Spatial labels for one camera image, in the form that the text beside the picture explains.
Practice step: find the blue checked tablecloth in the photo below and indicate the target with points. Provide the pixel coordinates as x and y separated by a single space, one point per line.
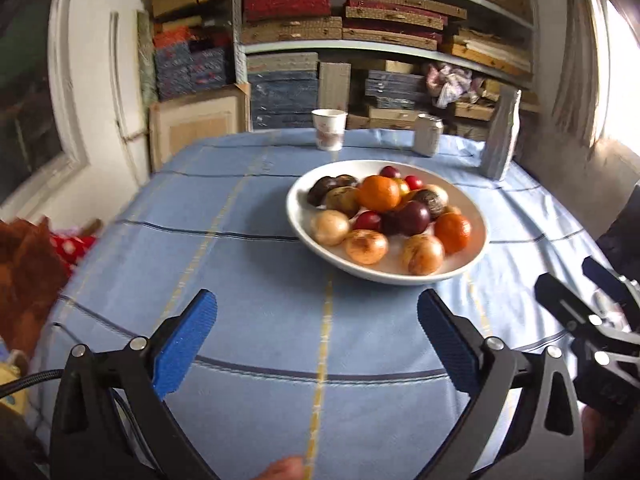
303 355

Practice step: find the person's left hand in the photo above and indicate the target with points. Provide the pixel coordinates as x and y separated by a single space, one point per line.
289 468

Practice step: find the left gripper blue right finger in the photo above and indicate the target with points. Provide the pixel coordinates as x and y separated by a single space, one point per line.
456 341

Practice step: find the large orange tangerine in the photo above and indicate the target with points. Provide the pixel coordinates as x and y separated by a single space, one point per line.
378 193

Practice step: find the white paper cup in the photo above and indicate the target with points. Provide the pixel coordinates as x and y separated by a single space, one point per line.
330 128

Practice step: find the metal storage shelf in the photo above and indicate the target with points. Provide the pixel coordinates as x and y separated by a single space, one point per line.
296 54

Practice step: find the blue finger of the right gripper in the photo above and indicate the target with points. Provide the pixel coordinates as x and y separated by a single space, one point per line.
562 297
613 284

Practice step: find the pink crumpled cloth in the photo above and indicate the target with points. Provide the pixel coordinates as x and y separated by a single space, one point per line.
448 84

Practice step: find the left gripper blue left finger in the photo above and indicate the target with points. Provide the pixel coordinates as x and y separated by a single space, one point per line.
178 341

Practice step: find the window with white frame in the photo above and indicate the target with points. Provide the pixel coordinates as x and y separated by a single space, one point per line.
41 142

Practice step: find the brown plush toy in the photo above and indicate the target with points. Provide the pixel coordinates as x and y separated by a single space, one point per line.
32 275

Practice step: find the framed wooden panel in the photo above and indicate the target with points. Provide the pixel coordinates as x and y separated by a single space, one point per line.
176 124

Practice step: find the dark purple plum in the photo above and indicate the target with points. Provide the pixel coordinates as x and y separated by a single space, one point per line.
413 219

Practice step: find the large tan pear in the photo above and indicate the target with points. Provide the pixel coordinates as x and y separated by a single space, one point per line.
330 227

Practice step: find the white round plate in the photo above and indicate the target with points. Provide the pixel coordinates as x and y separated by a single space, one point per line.
455 220

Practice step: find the grey striped bottle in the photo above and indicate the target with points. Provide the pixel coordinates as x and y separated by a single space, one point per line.
504 128

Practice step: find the tan round fruit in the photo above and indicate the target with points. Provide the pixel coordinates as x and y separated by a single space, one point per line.
422 254

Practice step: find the brown kiwi fruit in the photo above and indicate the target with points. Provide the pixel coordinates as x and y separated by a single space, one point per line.
344 199

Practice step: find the red cherry tomato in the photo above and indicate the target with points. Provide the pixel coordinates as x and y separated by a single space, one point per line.
414 182

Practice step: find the white drink can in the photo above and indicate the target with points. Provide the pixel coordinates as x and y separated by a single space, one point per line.
427 130

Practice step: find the small orange fruit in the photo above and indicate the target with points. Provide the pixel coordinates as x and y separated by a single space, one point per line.
403 187

